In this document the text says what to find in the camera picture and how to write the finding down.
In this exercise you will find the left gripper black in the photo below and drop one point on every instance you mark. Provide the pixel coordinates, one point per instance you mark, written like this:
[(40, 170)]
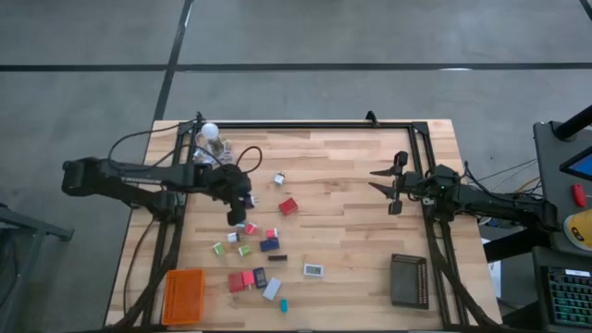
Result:
[(229, 182)]

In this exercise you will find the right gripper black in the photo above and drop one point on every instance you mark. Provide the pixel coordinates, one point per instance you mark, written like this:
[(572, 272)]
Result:
[(411, 185)]

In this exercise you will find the dark purple wall charger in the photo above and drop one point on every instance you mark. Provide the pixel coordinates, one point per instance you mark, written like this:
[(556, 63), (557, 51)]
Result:
[(250, 201)]

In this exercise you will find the red wall charger white face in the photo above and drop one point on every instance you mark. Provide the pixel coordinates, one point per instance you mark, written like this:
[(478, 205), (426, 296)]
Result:
[(250, 228), (272, 233)]

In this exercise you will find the white wall charger black face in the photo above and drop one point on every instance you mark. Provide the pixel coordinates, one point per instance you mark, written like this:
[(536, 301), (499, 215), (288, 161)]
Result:
[(279, 178), (233, 237)]

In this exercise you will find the green wall charger white face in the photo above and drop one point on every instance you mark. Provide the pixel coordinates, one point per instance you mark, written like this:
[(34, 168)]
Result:
[(244, 250), (218, 249)]

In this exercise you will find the red cube charger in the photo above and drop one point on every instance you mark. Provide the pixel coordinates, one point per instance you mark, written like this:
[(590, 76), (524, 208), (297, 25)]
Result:
[(288, 206)]

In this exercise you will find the black rectangular block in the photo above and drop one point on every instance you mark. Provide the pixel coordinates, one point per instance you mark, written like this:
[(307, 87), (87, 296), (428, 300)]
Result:
[(277, 257)]

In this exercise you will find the pink usb charger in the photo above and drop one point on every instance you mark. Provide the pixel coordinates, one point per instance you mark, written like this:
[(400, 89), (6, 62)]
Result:
[(248, 279)]

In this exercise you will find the red multi-port charger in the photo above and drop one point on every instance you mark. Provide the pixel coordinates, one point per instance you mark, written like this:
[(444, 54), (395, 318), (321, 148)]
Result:
[(236, 282)]

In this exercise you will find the white digital thermometer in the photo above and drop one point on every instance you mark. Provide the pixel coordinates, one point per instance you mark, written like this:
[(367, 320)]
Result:
[(313, 270)]

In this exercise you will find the orange plastic basket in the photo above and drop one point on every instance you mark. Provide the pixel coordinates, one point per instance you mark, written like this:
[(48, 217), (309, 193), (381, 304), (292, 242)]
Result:
[(183, 296)]

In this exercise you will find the teal digital thermometer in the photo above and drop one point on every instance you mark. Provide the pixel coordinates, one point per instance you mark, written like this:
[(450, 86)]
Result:
[(283, 305)]

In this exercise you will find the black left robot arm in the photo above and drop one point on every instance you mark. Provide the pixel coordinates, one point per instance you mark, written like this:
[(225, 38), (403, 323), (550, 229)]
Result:
[(139, 178)]

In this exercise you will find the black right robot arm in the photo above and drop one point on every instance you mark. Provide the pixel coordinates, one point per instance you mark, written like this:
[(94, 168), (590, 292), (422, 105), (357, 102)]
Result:
[(490, 203)]

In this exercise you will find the blue box charger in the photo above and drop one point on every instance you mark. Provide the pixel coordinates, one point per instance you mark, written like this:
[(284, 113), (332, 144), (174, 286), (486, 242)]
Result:
[(269, 244)]

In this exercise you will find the black clamp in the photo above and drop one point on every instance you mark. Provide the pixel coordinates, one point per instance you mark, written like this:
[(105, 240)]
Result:
[(200, 116), (371, 118)]

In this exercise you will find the navy digital thermometer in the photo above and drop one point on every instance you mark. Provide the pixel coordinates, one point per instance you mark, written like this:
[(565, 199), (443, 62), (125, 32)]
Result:
[(260, 277)]

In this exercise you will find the light grey digital thermometer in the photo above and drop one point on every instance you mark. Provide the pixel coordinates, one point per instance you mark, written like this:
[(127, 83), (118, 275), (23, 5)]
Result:
[(272, 288)]

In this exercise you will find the white light bulb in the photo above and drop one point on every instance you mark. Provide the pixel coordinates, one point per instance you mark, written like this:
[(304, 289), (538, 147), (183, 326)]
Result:
[(210, 131)]

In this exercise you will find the dark grey plastic basket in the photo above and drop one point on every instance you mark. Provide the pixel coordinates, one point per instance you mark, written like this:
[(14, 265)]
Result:
[(409, 280)]

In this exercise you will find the dark grey equipment cart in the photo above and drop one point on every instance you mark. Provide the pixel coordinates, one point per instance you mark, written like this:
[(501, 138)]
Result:
[(555, 217)]

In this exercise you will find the red button device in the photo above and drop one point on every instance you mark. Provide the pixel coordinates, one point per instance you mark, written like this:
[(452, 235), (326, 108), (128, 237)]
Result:
[(579, 195)]

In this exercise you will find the tablet with blue screen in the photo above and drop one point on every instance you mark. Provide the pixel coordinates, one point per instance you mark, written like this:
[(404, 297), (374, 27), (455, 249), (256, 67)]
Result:
[(580, 165)]

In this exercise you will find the black pole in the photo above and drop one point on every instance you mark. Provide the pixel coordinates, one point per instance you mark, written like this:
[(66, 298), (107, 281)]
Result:
[(573, 123)]

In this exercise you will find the yellow round object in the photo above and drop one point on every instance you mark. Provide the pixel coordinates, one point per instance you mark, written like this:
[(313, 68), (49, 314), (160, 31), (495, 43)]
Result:
[(580, 230)]

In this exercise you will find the grey metal stand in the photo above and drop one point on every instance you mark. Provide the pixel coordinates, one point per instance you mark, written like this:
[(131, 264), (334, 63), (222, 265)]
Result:
[(28, 229)]

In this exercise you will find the backlit keyboard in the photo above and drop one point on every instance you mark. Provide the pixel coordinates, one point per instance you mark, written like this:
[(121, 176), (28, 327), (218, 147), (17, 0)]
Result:
[(571, 296)]

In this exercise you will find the black aluminium table frame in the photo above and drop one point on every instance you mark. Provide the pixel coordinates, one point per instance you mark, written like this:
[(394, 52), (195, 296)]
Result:
[(324, 125)]

